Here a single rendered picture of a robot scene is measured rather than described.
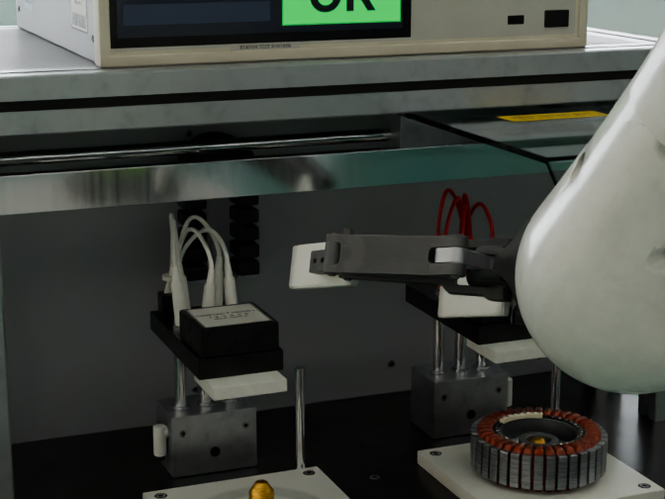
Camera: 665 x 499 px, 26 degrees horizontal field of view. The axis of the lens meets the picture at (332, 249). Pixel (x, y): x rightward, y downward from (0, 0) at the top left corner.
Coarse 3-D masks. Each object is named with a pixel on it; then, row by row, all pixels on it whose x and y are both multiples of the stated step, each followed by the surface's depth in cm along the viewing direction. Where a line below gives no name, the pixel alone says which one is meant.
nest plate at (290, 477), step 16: (224, 480) 117; (240, 480) 117; (272, 480) 117; (288, 480) 117; (304, 480) 117; (320, 480) 117; (144, 496) 114; (160, 496) 114; (176, 496) 114; (192, 496) 114; (208, 496) 114; (224, 496) 114; (240, 496) 114; (288, 496) 114; (304, 496) 114; (320, 496) 114; (336, 496) 114
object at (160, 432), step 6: (156, 426) 121; (162, 426) 121; (156, 432) 120; (162, 432) 121; (156, 438) 121; (162, 438) 121; (156, 444) 121; (162, 444) 121; (156, 450) 121; (162, 450) 121; (156, 456) 121; (162, 456) 121
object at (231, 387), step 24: (192, 312) 115; (216, 312) 115; (240, 312) 115; (264, 312) 116; (168, 336) 119; (192, 336) 113; (216, 336) 111; (240, 336) 112; (264, 336) 113; (192, 360) 113; (216, 360) 112; (240, 360) 112; (264, 360) 113; (216, 384) 111; (240, 384) 111; (264, 384) 111
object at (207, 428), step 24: (168, 408) 122; (192, 408) 122; (216, 408) 122; (240, 408) 122; (168, 432) 121; (192, 432) 121; (216, 432) 121; (240, 432) 122; (168, 456) 121; (192, 456) 121; (216, 456) 122; (240, 456) 123
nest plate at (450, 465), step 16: (448, 448) 124; (464, 448) 124; (432, 464) 121; (448, 464) 121; (464, 464) 121; (608, 464) 121; (624, 464) 121; (448, 480) 118; (464, 480) 117; (480, 480) 117; (608, 480) 117; (624, 480) 117; (640, 480) 117; (464, 496) 116; (480, 496) 114; (496, 496) 114; (512, 496) 114; (528, 496) 114; (544, 496) 114; (560, 496) 114; (576, 496) 114; (592, 496) 114; (608, 496) 114; (624, 496) 114; (640, 496) 115; (656, 496) 116
